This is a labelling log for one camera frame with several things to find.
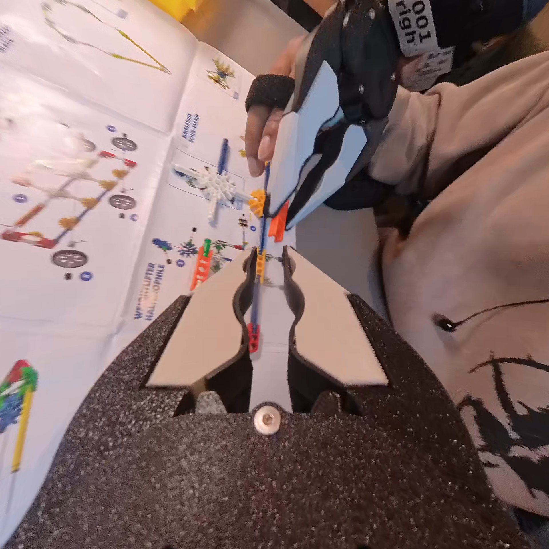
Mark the person's right hand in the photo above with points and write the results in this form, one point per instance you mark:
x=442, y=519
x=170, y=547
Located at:
x=261, y=137

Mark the green rod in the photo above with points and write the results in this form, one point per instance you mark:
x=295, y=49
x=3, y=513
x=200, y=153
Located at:
x=207, y=246

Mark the white snowflake connector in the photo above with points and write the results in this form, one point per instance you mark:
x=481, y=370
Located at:
x=218, y=184

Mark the blue rod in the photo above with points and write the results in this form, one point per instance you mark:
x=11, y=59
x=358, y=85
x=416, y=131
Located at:
x=254, y=306
x=224, y=154

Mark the yellow plastic bin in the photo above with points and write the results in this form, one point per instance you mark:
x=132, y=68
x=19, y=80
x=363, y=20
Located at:
x=176, y=6

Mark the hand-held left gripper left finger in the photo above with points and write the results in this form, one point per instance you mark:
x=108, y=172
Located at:
x=197, y=334

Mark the yellow round connector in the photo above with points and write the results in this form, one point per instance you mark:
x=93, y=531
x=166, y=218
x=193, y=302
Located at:
x=261, y=266

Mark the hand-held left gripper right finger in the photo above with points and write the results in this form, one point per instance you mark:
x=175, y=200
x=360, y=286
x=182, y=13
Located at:
x=334, y=334

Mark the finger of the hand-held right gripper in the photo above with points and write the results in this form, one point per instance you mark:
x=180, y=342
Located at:
x=296, y=141
x=343, y=158

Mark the large printed instruction sheet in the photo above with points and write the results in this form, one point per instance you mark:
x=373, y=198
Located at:
x=85, y=85

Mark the short white rod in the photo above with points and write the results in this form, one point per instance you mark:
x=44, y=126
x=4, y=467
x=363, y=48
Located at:
x=212, y=212

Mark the person's beige hoodie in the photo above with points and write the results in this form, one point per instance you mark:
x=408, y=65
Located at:
x=471, y=257

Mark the yellow fan connector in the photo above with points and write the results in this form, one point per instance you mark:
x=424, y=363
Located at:
x=257, y=201

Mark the orange connector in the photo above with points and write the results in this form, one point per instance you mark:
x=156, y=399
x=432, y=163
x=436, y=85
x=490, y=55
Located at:
x=278, y=227
x=201, y=270

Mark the person's right forearm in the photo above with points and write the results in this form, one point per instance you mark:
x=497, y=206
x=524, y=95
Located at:
x=450, y=128

